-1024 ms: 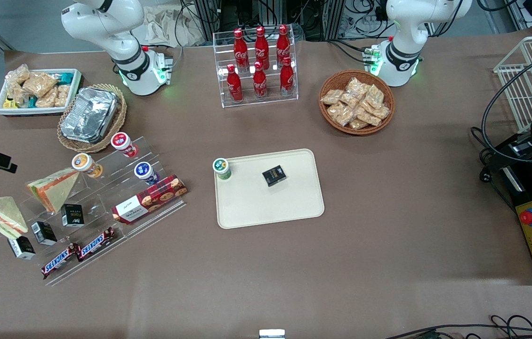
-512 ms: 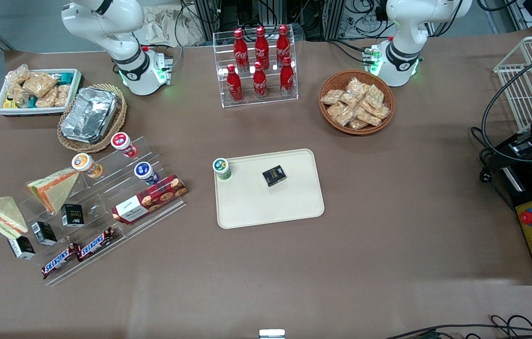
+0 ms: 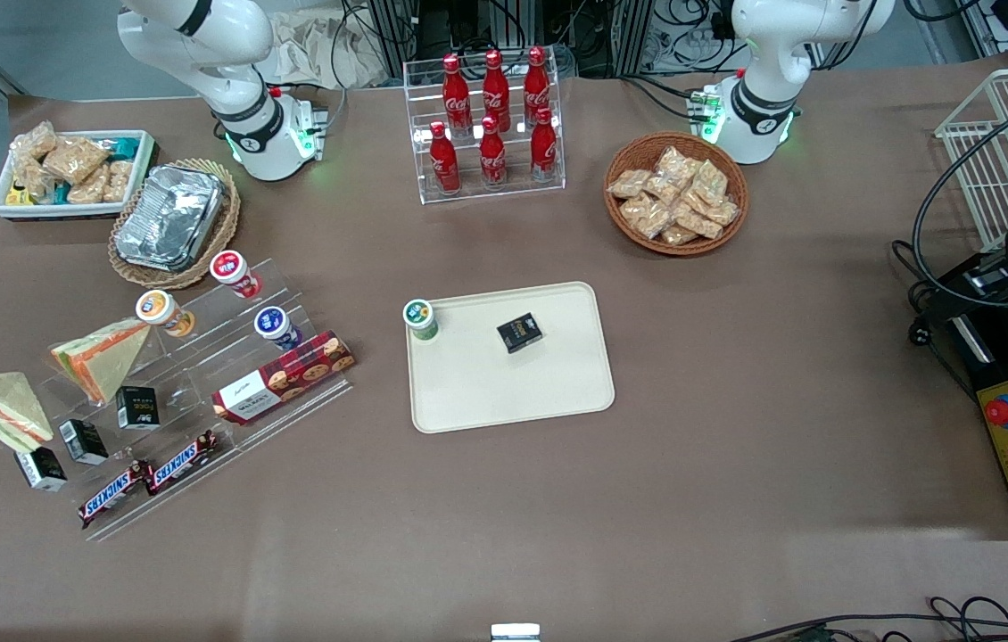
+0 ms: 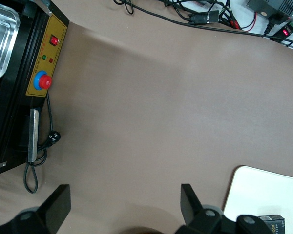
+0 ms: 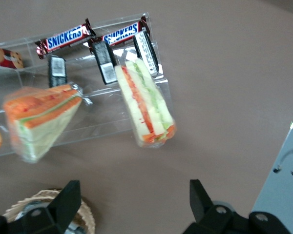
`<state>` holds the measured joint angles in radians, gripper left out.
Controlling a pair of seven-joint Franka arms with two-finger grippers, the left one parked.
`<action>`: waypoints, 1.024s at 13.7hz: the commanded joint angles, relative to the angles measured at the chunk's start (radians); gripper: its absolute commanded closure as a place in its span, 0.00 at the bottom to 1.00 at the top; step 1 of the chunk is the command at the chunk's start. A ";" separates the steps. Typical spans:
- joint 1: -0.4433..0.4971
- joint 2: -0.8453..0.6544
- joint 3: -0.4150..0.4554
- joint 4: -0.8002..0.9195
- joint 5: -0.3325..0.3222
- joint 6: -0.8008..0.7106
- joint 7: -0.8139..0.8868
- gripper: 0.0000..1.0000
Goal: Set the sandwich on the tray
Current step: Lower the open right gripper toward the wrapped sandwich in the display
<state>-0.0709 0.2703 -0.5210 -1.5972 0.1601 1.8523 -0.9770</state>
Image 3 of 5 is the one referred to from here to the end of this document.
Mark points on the cream plastic tray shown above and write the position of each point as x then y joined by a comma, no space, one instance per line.
513,392

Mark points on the small black snack box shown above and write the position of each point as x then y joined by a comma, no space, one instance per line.
83,442
519,333
40,470
137,408

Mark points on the green lid cup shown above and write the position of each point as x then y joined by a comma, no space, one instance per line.
420,314

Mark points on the clear acrylic bottle rack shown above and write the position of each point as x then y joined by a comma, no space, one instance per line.
513,192

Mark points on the round wicker basket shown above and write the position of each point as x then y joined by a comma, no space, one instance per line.
624,223

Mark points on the red cola bottle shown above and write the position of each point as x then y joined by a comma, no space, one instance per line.
496,94
537,89
444,165
544,152
492,160
456,102

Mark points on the wrapped cracker pack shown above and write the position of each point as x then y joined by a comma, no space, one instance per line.
698,223
722,212
675,164
629,184
679,235
645,217
711,181
663,189

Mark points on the red tartan cookie box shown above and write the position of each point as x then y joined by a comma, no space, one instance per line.
285,374

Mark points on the blue lid cup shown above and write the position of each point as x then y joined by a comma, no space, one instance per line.
274,325

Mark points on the red lid cup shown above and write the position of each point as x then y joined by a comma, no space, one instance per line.
232,270

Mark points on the flat wicker basket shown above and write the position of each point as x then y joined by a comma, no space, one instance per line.
223,241

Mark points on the clear acrylic stepped stand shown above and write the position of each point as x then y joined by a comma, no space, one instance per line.
201,374

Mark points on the small white block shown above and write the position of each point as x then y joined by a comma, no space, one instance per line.
516,633

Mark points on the beige crumpled cloth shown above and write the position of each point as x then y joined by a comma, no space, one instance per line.
317,49

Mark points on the orange lid cup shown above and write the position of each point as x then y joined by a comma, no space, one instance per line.
158,309

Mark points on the foil food container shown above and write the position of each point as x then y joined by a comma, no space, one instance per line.
169,218

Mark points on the Snickers chocolate bar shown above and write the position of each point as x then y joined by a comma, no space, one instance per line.
114,495
181,463

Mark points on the clear bag of crackers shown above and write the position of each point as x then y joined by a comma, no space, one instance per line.
33,141
89,187
29,178
74,159
119,181

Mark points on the black machine base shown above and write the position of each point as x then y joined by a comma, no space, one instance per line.
968,294

